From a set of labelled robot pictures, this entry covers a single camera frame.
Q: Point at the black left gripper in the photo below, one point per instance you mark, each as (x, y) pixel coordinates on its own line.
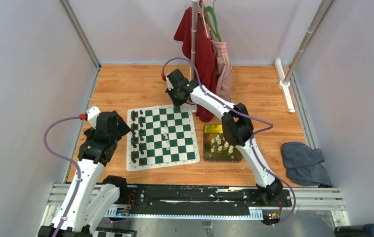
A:
(122, 129)

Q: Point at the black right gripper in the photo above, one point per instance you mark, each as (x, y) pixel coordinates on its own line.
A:
(177, 103)

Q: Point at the green white chess board mat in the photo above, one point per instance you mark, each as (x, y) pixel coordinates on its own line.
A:
(146, 145)

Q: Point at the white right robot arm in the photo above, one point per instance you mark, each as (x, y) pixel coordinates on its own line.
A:
(237, 128)

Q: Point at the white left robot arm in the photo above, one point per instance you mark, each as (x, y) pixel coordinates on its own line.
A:
(79, 214)

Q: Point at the yellow tray of white pieces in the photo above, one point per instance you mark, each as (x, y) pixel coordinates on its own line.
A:
(216, 148)

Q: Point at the red hanging garment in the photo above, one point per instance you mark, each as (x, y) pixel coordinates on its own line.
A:
(204, 57)

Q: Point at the pink hanging garment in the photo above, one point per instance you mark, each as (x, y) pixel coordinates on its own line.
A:
(224, 70)

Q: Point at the green clothes hanger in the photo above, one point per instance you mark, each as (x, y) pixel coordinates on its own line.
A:
(210, 16)

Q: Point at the white clothes rack pole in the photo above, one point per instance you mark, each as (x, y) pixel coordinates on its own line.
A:
(195, 5)

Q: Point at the white rack foot right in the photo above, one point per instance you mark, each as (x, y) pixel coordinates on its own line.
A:
(284, 86)

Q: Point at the grey cloth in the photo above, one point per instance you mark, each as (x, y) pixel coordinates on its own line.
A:
(304, 165)

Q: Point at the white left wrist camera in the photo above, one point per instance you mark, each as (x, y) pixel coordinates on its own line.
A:
(92, 114)

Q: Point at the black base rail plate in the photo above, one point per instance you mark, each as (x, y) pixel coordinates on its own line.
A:
(193, 200)

